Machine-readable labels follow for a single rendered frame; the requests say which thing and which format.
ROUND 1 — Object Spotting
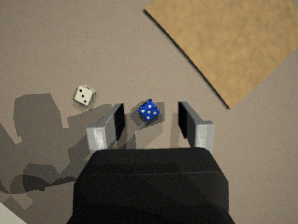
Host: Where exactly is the tan square mat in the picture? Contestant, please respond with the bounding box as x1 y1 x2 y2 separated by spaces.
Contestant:
144 0 298 109

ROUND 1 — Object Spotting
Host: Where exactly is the white die with black pips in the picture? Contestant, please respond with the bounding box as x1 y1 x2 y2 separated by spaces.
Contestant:
74 85 97 106

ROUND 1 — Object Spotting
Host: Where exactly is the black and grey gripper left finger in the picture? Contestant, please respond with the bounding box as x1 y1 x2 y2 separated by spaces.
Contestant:
86 103 125 157

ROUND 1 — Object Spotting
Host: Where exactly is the blue die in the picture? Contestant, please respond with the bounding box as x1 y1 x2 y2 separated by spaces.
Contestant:
139 99 160 122

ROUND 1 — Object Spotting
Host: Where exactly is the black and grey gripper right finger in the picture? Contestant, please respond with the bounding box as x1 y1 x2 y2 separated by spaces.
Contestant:
178 101 215 154

